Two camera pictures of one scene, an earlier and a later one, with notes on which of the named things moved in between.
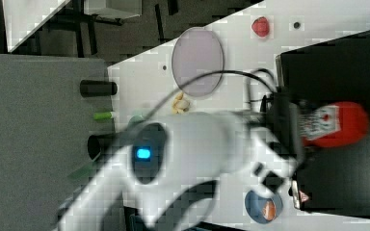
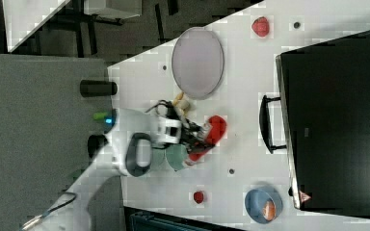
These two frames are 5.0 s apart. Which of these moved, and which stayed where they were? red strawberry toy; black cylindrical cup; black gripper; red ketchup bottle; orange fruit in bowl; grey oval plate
Moved: black gripper; red ketchup bottle
Stayed: grey oval plate; red strawberry toy; black cylindrical cup; orange fruit in bowl
